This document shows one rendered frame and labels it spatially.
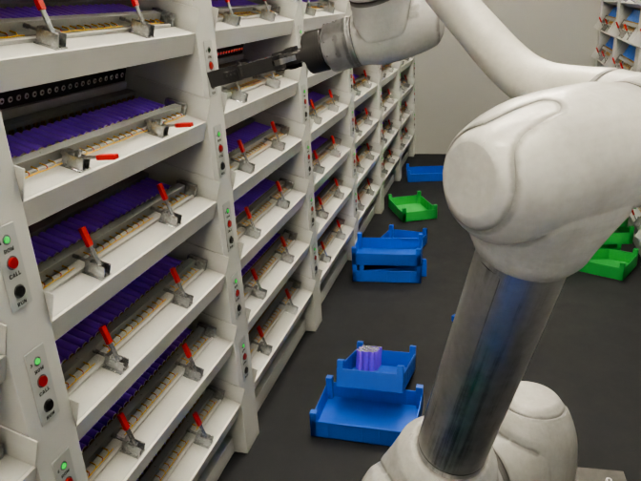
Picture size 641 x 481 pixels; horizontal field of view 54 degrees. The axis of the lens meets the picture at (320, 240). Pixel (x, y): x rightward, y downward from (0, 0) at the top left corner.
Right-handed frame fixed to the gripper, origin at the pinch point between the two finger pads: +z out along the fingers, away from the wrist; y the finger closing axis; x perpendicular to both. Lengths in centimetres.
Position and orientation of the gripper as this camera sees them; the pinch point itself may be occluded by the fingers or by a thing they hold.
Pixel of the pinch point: (229, 74)
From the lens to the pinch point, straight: 126.4
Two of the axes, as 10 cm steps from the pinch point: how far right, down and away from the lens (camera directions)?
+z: -9.3, 1.5, 3.3
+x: 2.5, 9.2, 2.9
